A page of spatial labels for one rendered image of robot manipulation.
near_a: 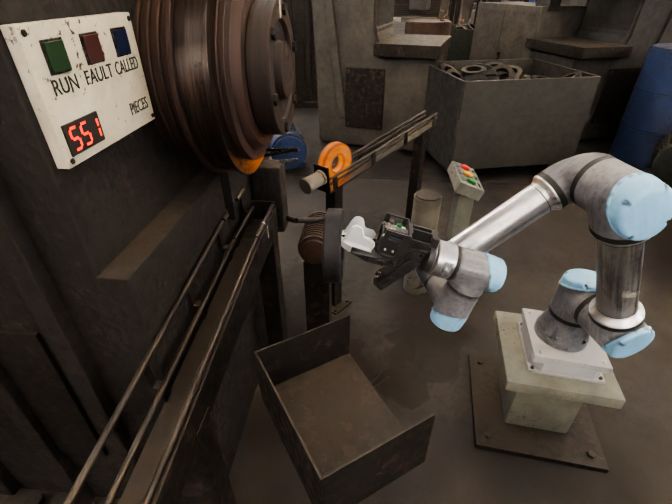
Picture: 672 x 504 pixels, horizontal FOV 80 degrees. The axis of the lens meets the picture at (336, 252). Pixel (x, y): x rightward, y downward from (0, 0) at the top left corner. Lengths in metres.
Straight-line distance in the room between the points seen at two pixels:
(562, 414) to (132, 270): 1.34
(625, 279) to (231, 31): 0.96
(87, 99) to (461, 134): 2.65
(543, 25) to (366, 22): 1.85
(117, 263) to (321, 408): 0.46
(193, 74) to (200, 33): 0.07
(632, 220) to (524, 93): 2.38
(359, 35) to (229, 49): 2.86
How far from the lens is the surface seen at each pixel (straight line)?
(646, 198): 0.93
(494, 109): 3.16
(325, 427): 0.81
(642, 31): 4.66
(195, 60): 0.83
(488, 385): 1.70
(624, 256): 1.04
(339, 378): 0.87
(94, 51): 0.76
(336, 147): 1.54
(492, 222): 0.99
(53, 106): 0.69
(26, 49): 0.67
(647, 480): 1.73
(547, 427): 1.64
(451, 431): 1.56
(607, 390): 1.46
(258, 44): 0.89
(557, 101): 3.41
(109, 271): 0.79
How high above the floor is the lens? 1.28
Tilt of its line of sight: 34 degrees down
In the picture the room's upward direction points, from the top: straight up
